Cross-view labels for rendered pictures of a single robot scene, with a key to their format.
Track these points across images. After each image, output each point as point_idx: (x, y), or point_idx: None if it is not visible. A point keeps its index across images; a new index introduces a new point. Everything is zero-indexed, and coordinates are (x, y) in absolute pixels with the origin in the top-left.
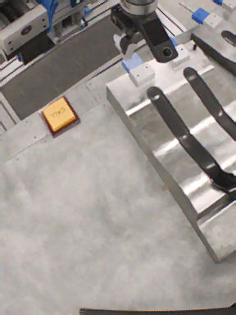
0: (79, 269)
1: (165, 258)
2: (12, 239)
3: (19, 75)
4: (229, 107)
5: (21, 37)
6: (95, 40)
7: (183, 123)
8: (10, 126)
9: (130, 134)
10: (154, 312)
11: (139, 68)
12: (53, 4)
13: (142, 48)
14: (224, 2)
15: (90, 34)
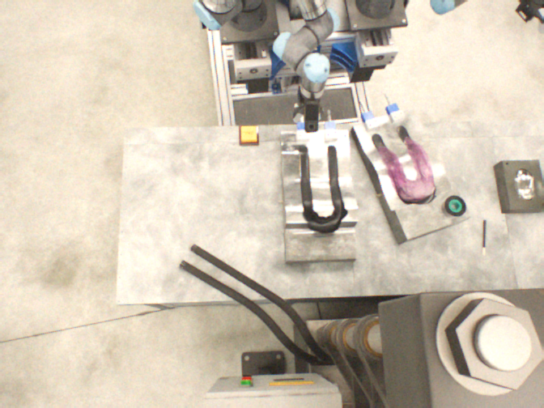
0: (210, 221)
1: (259, 242)
2: (183, 185)
3: (250, 99)
4: (342, 179)
5: (249, 74)
6: None
7: (308, 174)
8: None
9: (280, 166)
10: (231, 268)
11: (303, 131)
12: (282, 61)
13: None
14: (391, 113)
15: None
